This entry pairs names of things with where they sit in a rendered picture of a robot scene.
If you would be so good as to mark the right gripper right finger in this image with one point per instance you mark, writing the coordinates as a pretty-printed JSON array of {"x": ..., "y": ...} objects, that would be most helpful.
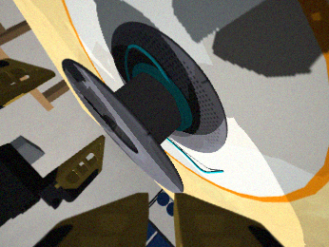
[{"x": 199, "y": 223}]

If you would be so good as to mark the turquoise wire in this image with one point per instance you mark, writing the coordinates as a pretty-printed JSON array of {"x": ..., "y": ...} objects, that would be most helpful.
[{"x": 159, "y": 74}]

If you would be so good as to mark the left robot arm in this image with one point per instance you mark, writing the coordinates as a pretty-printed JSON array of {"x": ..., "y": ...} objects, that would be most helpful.
[{"x": 14, "y": 195}]

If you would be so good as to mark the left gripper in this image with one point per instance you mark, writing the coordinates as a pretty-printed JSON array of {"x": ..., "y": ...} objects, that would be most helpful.
[{"x": 62, "y": 183}]

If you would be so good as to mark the grey perforated disc with centre hole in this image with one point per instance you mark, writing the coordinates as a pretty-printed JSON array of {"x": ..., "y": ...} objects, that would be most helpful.
[{"x": 142, "y": 114}]

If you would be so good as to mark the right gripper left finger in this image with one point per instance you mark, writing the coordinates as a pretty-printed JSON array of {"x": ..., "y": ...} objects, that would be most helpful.
[{"x": 121, "y": 223}]

